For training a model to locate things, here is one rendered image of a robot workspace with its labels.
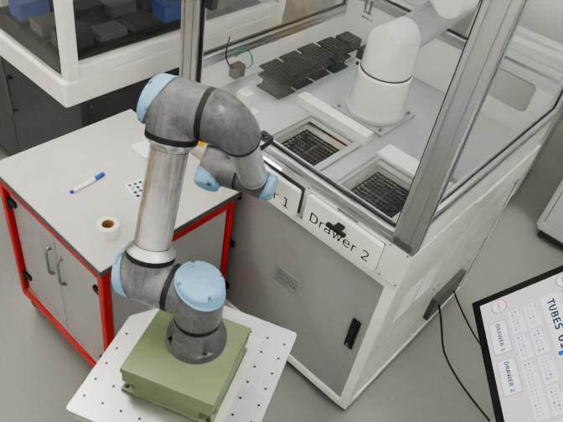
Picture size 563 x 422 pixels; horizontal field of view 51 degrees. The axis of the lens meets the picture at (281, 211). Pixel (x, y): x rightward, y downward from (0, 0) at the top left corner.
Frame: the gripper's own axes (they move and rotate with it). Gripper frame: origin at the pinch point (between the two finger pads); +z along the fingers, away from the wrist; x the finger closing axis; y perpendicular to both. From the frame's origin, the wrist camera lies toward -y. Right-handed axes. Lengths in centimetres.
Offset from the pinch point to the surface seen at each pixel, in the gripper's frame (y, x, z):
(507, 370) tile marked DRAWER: 6, 92, -15
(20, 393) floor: 116, -36, 30
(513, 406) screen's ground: 13, 98, -19
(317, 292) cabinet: 17.6, 28.2, 35.2
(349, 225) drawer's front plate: -2.9, 34.1, 1.0
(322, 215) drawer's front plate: -1.1, 24.2, 3.5
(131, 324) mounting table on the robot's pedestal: 58, 11, -22
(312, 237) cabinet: 4.9, 20.6, 17.3
